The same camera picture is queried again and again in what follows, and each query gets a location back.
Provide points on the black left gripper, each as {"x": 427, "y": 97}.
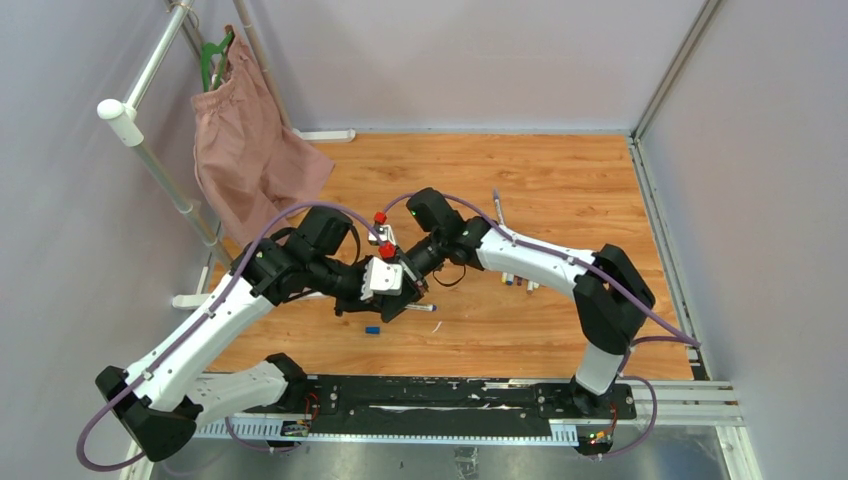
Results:
{"x": 354, "y": 303}

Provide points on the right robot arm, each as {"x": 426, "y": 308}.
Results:
{"x": 611, "y": 297}

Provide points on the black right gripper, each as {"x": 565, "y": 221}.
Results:
{"x": 412, "y": 289}

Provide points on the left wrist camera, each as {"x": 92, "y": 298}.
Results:
{"x": 382, "y": 273}

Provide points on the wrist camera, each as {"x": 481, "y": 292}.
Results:
{"x": 382, "y": 273}
{"x": 381, "y": 232}

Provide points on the purple cap marker pen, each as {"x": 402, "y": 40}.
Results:
{"x": 421, "y": 307}

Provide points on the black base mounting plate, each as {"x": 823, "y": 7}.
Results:
{"x": 450, "y": 408}

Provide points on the pink cloth shorts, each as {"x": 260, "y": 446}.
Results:
{"x": 249, "y": 166}

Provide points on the grey cap marker pen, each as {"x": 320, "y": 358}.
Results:
{"x": 498, "y": 206}

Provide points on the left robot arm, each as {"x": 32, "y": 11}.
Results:
{"x": 161, "y": 399}

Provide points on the grey aluminium frame rail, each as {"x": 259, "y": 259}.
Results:
{"x": 725, "y": 419}

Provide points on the green clothes hanger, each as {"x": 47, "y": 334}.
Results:
{"x": 214, "y": 61}

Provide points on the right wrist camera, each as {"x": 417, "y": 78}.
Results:
{"x": 381, "y": 232}

